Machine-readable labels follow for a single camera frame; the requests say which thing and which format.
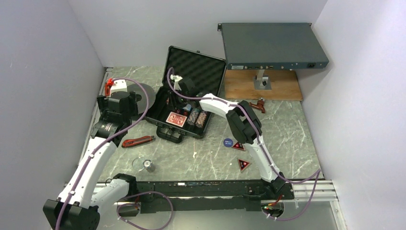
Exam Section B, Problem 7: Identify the black filament spool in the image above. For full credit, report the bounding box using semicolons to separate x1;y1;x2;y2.
127;83;156;120

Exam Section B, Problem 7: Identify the green orange chip stack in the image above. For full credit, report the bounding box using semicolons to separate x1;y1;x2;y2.
187;108;200;126

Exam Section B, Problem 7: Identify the brass red valve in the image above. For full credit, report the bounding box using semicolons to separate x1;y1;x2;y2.
249;97;266;114

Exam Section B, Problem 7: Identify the red triangle token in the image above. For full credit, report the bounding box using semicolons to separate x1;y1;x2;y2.
232;142;246;151
237;158;251;173

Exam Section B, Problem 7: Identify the wooden base board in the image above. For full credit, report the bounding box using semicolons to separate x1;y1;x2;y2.
225;70;303;101

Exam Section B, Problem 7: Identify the black poker set case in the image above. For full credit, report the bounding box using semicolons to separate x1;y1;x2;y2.
146;46;226;143

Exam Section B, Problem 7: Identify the clear round lid left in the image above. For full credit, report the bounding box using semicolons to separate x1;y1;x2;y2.
132;157;145;172

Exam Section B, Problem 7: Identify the metal device stand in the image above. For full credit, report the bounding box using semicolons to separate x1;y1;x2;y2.
253;69;271;90

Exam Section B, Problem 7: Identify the red black utility knife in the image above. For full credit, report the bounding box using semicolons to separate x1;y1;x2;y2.
121;136;155;148

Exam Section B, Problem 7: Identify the red adjustable wrench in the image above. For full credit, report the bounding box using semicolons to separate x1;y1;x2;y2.
104;78;114;97

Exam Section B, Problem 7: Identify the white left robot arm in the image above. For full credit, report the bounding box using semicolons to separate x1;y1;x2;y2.
43;78;155;230

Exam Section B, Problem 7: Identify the purple orange chip stack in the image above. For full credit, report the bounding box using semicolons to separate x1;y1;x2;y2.
195;111;207;128

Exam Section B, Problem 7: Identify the grey rack network device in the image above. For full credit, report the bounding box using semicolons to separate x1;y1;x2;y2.
217;23;329;70

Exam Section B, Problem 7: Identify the blue small blind button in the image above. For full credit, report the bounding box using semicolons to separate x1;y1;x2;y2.
223;138;234;148

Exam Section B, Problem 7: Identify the grey poker chip stack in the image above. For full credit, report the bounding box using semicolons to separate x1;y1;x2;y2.
143;160;156;173

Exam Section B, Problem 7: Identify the red playing card deck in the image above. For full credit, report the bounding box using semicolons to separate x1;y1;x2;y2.
165;112;188;127

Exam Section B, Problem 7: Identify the red triangle token upper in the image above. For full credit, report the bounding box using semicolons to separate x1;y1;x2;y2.
232;142;246;151

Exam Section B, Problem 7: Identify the red triangle token lower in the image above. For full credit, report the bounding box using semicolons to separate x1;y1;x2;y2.
237;158;251;173

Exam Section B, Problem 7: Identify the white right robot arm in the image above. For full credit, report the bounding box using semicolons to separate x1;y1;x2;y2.
166;67;321;199

